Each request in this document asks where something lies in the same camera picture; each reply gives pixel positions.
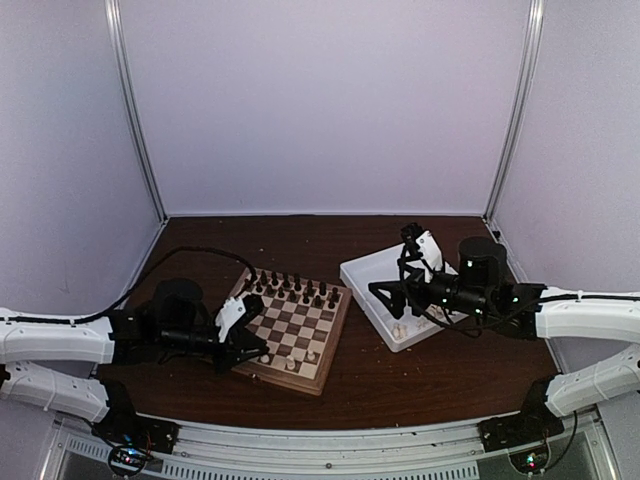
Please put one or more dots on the white plastic tray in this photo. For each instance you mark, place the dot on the white plastic tray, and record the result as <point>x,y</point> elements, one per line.
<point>393,320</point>

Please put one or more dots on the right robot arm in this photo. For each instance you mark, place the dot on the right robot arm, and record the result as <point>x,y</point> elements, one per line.
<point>525,311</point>

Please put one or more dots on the wooden chess board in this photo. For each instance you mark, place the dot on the wooden chess board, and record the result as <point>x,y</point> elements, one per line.
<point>293,328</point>

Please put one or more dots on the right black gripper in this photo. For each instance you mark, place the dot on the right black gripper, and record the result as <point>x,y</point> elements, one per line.
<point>399,292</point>

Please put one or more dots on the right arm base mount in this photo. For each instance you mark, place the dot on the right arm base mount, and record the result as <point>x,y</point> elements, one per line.
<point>534,422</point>

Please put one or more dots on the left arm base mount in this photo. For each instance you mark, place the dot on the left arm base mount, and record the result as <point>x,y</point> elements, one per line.
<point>123,425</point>

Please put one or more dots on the front aluminium rail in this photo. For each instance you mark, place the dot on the front aluminium rail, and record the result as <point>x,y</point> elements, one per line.
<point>451,450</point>

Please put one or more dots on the right aluminium frame post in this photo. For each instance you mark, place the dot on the right aluminium frame post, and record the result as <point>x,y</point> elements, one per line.
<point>528,64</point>

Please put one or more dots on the pile of white chess pieces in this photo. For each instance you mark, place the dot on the pile of white chess pieces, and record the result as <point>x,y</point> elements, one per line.
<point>410,325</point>

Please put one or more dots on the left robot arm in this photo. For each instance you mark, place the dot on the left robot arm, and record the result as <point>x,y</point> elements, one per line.
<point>174,321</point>

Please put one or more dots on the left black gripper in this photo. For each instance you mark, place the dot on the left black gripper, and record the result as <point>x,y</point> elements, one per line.
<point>239,339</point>

